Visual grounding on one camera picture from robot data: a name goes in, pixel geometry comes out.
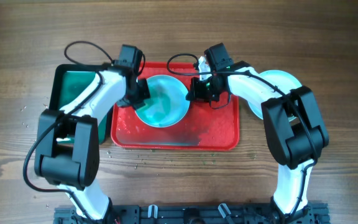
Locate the black tray with green water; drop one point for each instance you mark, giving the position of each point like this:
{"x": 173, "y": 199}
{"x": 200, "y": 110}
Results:
{"x": 68, "y": 83}

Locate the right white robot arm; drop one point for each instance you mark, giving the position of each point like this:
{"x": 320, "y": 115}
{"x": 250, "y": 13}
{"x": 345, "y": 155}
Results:
{"x": 294, "y": 128}

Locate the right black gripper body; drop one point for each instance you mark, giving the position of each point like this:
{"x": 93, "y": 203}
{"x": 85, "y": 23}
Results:
{"x": 205, "y": 91}

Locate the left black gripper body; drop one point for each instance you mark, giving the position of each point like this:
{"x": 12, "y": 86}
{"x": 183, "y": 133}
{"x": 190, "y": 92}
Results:
{"x": 138, "y": 96}

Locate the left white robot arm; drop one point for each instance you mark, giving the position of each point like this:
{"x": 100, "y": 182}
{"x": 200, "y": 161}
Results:
{"x": 67, "y": 147}

